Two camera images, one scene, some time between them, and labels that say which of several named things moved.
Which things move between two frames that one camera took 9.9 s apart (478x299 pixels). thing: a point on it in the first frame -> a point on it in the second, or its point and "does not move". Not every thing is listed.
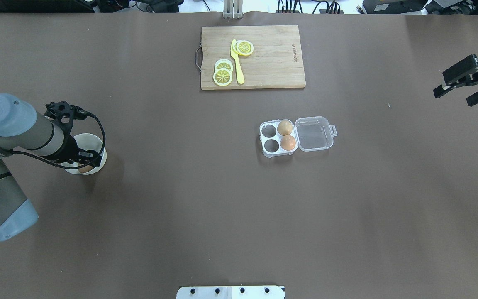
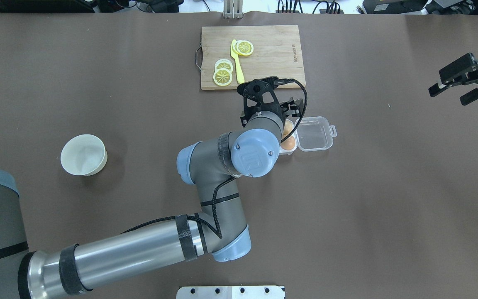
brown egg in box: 284,127 does not move
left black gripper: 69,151 -> 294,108
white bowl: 88,141 does not move
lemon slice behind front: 223,63 does not move
